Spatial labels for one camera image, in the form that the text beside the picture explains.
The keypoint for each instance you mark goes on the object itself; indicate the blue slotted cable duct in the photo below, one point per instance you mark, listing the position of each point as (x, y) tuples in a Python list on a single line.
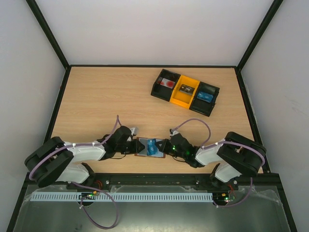
[(122, 197)]

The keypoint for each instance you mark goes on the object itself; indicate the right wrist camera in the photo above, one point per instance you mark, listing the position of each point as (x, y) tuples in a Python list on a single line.
[(173, 132)]

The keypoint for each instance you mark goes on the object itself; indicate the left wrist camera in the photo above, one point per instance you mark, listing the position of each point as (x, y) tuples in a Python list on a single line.
[(134, 132)]

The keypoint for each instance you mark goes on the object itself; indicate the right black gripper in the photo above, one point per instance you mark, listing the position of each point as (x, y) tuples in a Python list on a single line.
[(169, 147)]

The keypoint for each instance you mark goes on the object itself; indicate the black bin right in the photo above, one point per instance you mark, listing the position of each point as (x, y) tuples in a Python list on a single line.
[(203, 107)]

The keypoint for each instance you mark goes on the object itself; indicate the blue credit card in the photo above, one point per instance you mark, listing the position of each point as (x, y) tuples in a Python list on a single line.
[(152, 150)]

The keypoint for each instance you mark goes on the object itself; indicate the black bin left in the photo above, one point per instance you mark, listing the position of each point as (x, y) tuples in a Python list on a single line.
[(162, 92)]

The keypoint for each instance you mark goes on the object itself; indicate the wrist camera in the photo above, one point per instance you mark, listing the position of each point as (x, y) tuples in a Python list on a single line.
[(134, 132), (173, 132)]

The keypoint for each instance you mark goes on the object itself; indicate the black bin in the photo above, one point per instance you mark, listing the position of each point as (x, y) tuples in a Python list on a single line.
[(162, 92), (203, 107)]

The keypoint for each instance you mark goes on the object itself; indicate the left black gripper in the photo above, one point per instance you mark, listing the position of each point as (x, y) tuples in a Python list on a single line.
[(135, 150)]

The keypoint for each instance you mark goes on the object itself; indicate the yellow bin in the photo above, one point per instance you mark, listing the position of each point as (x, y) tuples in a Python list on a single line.
[(182, 99)]

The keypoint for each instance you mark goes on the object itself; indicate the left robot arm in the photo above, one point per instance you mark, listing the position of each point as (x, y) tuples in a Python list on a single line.
[(59, 161)]

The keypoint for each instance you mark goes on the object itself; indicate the brown leather card holder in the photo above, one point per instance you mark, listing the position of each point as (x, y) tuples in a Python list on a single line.
[(161, 155)]

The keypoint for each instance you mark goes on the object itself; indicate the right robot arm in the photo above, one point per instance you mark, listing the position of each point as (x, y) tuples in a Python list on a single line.
[(235, 155)]

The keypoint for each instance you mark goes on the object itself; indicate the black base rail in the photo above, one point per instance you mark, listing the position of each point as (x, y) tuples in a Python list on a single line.
[(197, 181)]

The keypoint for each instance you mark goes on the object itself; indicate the red white card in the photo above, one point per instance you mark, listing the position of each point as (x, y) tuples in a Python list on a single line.
[(166, 82)]

